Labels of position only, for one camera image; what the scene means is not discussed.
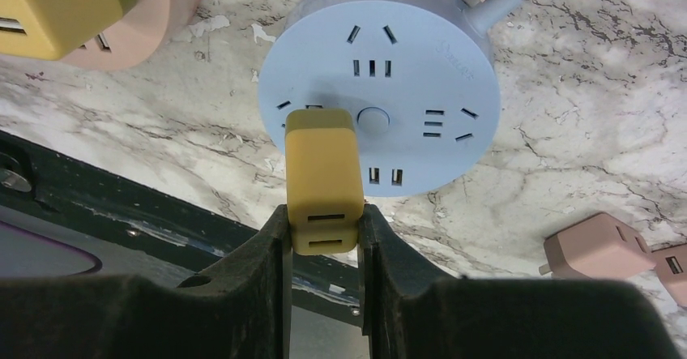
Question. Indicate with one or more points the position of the pink round power socket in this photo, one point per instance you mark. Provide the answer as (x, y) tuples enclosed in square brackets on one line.
[(135, 37)]

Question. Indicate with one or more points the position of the pink charger cube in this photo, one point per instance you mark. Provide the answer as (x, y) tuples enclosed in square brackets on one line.
[(599, 247), (671, 270)]

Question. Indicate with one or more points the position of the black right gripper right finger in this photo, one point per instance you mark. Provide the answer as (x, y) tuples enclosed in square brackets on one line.
[(413, 309)]

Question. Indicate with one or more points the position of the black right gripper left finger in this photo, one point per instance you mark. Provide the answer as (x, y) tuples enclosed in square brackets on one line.
[(239, 307)]

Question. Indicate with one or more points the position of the blue round power socket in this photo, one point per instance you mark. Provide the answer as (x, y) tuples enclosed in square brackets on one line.
[(417, 77)]

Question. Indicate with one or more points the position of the yellow charger cube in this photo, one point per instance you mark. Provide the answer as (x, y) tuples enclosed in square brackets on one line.
[(325, 197), (51, 29)]

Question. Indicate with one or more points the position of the pink charger cube right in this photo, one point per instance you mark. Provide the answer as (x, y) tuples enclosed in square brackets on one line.
[(671, 270)]

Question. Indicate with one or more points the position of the pink charger cube centre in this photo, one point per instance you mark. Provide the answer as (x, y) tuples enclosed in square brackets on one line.
[(599, 247)]

